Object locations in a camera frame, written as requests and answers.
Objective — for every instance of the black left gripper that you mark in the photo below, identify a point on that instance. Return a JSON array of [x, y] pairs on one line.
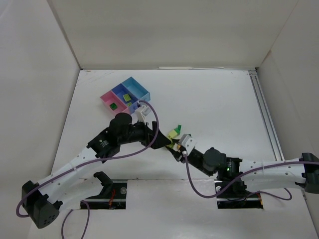
[[151, 134]]

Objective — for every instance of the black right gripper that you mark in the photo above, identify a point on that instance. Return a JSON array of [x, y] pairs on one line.
[[181, 154]]

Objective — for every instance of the light green rectangular lego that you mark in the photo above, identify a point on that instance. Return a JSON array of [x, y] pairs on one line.
[[126, 97]]

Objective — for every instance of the dark green square lego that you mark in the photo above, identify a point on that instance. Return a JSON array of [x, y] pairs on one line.
[[113, 106]]

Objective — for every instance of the yellow lego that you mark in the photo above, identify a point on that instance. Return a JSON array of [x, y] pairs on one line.
[[174, 146]]

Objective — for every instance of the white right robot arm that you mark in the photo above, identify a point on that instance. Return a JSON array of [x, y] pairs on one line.
[[238, 178]]

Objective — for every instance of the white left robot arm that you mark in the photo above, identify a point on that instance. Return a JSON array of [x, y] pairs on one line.
[[78, 179]]

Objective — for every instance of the light green and green lego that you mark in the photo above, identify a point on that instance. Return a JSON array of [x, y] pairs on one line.
[[174, 133]]

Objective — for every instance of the dark green curved lego piece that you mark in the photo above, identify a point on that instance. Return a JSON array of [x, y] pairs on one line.
[[179, 127]]

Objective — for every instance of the light blue drawer bin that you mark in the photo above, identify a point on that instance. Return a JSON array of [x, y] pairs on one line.
[[137, 89]]

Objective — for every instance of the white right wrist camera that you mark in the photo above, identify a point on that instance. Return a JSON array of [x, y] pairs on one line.
[[187, 142]]

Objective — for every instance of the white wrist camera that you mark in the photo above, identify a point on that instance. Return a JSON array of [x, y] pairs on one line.
[[142, 111], [187, 142]]

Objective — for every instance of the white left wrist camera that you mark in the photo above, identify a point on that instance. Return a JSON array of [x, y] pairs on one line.
[[142, 111]]

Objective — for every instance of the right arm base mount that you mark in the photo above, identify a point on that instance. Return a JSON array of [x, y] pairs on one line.
[[237, 197]]

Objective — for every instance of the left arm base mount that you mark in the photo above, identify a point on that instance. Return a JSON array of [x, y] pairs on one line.
[[112, 196]]

